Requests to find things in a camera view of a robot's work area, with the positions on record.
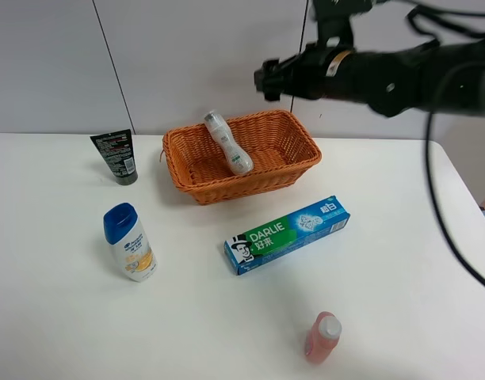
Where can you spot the pink bottle white cap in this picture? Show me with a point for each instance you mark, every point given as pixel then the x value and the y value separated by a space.
pixel 322 338

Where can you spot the orange woven basket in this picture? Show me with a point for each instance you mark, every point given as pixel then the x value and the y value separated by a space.
pixel 219 160

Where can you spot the clear white spray bottle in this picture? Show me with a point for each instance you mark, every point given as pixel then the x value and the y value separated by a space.
pixel 238 159

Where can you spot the Darlie toothpaste box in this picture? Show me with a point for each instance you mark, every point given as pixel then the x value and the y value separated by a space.
pixel 272 240

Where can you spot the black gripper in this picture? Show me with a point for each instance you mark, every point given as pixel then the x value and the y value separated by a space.
pixel 301 76

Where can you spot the black tube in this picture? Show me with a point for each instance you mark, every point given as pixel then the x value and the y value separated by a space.
pixel 116 148

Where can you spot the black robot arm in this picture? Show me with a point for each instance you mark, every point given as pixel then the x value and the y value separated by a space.
pixel 388 82

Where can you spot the white blue shampoo bottle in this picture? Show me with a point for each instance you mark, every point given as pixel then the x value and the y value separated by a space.
pixel 128 242

